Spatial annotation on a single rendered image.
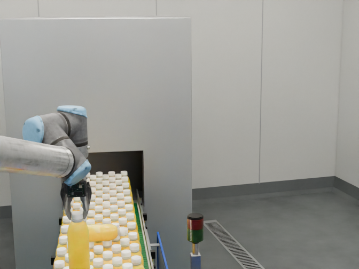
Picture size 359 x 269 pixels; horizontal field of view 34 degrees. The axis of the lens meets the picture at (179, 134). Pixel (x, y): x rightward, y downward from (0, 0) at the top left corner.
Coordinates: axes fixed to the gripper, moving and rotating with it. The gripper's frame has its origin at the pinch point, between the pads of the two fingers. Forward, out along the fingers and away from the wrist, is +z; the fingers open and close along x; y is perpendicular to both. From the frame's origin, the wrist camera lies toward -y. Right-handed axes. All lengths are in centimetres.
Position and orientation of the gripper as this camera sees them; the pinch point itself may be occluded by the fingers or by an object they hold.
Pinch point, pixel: (77, 214)
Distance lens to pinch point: 199.5
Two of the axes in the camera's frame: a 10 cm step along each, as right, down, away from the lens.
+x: 9.9, -0.3, 1.3
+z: 0.0, 9.7, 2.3
